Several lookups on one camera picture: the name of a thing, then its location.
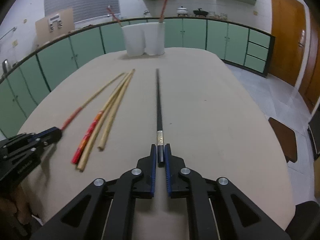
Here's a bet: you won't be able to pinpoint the red-end bamboo chopstick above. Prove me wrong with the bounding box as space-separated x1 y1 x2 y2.
60 72 125 131

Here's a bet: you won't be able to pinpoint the red patterned bamboo chopstick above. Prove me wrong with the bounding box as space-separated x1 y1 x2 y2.
71 74 129 165

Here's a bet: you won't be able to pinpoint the plain bamboo chopstick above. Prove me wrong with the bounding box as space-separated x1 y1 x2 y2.
97 68 135 152
74 69 135 172

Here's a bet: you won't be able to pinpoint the black chopstick gold band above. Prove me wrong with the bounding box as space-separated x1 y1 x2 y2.
156 68 164 167

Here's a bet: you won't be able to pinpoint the person's left hand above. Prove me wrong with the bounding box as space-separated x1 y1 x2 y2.
1 185 32 230

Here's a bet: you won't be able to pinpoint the green base cabinets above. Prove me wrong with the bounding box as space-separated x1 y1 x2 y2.
1 17 275 137

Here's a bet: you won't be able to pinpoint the steel kettle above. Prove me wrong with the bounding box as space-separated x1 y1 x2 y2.
2 59 11 74

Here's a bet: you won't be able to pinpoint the brown wooden stool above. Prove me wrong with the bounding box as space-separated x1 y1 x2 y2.
268 117 298 163

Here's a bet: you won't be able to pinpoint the cardboard sheet with brackets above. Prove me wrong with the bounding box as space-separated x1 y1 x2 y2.
35 8 75 43

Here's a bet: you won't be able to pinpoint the left white utensil holder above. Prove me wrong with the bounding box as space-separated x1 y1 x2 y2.
121 23 145 57

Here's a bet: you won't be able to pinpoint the white utensil holder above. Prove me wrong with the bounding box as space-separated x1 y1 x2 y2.
143 22 165 56
121 23 145 57

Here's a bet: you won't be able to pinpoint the right white utensil holder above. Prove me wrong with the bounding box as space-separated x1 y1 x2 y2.
143 22 165 56

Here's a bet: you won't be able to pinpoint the white cooking pot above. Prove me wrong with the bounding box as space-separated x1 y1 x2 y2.
177 6 188 17

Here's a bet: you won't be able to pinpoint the black wok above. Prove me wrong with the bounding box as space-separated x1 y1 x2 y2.
193 8 209 18

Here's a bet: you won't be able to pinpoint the wooden door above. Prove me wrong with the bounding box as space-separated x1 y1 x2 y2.
269 0 319 111

